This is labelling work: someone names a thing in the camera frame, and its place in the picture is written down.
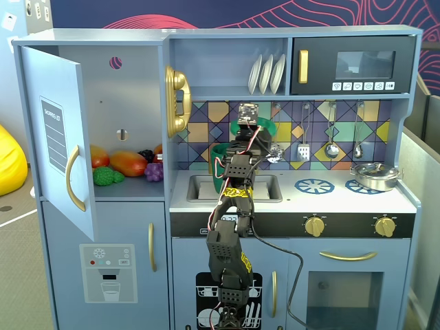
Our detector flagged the gold straight freezer door handle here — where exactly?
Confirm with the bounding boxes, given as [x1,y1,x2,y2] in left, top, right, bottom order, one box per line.
[148,222,158,273]

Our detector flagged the blue wooden toy kitchen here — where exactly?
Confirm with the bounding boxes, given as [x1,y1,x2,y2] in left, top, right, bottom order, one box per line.
[12,24,424,330]

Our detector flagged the steel toy slotted spatula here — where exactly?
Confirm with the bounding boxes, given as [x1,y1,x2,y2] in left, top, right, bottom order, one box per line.
[296,102,311,163]

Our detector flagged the black toy microwave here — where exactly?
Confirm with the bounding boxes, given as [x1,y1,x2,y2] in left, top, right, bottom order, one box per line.
[290,35,417,96]

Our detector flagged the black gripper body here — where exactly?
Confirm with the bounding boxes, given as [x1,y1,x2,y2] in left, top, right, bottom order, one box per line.
[229,120,261,154]

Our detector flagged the blue fridge door shopping list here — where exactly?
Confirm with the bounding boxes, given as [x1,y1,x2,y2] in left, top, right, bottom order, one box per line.
[19,45,96,243]

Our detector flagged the gold curved fridge door handle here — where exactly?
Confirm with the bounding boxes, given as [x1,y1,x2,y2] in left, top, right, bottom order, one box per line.
[65,144,87,212]

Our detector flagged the gold microwave door handle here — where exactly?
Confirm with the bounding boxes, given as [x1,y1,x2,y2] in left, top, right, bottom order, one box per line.
[298,49,309,85]

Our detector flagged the green printed lid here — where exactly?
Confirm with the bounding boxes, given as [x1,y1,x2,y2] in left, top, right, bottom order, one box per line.
[229,115,278,140]

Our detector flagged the green printed container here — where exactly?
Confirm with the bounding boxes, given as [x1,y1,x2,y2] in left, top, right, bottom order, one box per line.
[210,142,233,194]

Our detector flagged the steel pot lid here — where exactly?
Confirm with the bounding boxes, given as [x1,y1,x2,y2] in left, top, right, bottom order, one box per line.
[353,162,400,179]

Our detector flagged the yellow bean bag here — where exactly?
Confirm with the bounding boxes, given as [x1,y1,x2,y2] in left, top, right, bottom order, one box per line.
[0,124,29,198]

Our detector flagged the gold toy telephone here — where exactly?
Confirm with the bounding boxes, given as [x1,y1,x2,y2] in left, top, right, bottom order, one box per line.
[164,65,193,140]

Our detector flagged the red white servo wires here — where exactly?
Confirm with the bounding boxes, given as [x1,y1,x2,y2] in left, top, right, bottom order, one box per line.
[208,118,267,221]

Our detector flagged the gold stove knob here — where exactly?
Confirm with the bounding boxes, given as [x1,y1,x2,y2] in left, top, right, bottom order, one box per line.
[304,215,327,238]
[373,215,397,239]

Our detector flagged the grey desk divider panel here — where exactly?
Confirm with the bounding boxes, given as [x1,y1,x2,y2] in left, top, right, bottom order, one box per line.
[400,124,440,330]

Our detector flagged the green toy broccoli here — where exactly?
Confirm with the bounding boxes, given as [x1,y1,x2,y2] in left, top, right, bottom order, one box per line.
[92,166,126,187]

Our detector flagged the steel toy skimmer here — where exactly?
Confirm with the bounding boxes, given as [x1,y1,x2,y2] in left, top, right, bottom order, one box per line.
[269,102,287,165]

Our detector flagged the purple toy grapes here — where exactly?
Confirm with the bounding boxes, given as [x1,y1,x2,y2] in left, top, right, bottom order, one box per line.
[144,162,164,184]

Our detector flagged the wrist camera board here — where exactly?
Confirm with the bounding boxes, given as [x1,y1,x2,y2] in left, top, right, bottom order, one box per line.
[237,102,260,126]

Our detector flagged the small red orange toy mango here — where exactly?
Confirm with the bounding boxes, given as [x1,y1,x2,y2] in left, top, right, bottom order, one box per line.
[89,144,111,170]

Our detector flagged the white toy plate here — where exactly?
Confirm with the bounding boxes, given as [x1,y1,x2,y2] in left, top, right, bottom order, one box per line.
[258,54,275,96]
[247,54,263,95]
[269,53,287,95]

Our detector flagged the black usb cable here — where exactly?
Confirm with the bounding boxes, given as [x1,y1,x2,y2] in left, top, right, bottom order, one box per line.
[247,219,310,330]

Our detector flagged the gold curved oven handle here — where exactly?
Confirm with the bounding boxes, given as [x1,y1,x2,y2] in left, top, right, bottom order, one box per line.
[319,250,378,263]

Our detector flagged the large red orange toy mango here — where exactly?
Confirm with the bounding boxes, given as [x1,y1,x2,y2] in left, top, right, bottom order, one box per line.
[109,150,149,178]

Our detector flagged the dark toy blackberry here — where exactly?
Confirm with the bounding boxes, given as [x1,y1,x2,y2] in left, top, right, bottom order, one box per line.
[137,148,156,164]

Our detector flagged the steel toy ladle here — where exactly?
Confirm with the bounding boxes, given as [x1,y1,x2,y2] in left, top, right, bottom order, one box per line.
[324,101,340,160]

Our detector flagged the grey toy sink basin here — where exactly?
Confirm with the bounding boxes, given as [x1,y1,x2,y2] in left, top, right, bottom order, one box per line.
[186,173,284,204]

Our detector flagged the gold dishwasher door handle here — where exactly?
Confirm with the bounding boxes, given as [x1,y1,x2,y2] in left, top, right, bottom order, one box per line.
[271,270,278,318]

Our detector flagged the steel toy pot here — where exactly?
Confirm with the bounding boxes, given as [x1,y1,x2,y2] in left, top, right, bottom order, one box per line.
[349,164,402,193]

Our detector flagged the steel toy spoon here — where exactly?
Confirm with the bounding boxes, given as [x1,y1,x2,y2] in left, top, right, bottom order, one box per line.
[353,100,366,160]

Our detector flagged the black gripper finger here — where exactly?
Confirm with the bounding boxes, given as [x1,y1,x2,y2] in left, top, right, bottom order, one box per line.
[258,129,275,155]

